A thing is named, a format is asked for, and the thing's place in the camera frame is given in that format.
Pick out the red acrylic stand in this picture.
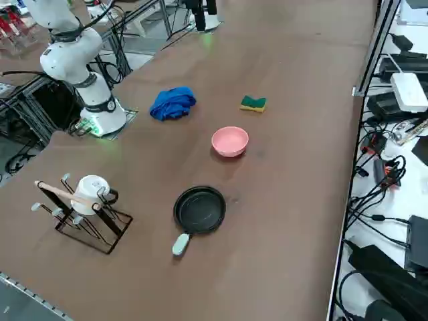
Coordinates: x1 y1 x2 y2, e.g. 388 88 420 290
0 6 41 58

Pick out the orange and black converter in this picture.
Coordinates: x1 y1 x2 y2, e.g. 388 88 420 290
372 158 402 190
360 132 389 154

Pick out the green and yellow sponge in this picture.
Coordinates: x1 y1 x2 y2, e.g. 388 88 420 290
239 95 268 114

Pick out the clear plastic bag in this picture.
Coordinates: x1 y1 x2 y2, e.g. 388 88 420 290
393 118 428 146

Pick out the metal table edge rail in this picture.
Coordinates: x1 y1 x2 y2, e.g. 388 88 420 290
0 272 73 321

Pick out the white mug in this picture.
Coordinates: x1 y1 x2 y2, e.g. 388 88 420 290
71 175 120 216

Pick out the black wire mug rack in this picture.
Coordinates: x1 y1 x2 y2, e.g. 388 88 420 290
34 173 134 255

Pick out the blue cloth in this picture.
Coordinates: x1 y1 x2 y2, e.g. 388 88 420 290
148 86 198 122

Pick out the black aluminium frame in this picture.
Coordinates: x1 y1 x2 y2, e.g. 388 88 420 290
0 70 84 148

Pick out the black power adapter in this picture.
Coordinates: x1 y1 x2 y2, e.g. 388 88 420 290
366 92 407 123

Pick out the black box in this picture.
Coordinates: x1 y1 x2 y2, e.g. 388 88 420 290
404 215 428 272

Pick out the small black adapter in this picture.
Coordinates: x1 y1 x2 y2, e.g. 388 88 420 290
391 33 414 51

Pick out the aluminium frame post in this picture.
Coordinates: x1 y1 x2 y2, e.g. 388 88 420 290
353 0 402 98

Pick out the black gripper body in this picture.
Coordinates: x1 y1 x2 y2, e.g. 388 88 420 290
185 0 218 13

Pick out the pink bowl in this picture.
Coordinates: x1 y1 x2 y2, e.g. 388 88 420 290
211 126 250 158

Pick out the black pan with grey handle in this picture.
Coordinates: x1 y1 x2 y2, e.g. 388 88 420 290
172 185 227 257

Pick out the large black adapter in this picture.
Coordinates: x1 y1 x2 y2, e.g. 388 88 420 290
344 239 428 321

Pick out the black power strip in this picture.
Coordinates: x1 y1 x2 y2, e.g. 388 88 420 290
377 52 428 81

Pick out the white power strip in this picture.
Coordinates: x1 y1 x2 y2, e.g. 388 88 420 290
390 72 428 113

